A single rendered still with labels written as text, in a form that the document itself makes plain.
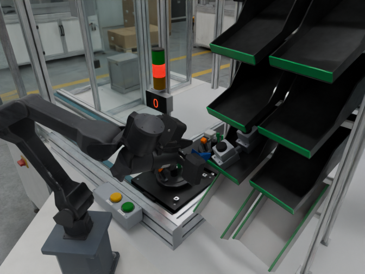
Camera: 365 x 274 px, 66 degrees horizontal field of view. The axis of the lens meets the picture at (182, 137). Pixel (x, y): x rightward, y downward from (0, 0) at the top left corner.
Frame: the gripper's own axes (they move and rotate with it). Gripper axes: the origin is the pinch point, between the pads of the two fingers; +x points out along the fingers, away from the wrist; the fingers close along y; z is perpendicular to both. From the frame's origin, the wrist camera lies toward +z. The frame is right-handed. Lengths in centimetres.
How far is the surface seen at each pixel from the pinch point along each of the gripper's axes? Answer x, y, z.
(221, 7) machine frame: 103, 106, 39
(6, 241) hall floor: -22, 138, -141
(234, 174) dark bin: 15.4, -3.3, -7.9
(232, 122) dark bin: 8.9, -2.6, 7.7
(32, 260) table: -27, 32, -53
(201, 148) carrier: 41, 35, -23
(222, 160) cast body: 12.6, -0.1, -4.9
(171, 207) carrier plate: 12.8, 15.6, -32.0
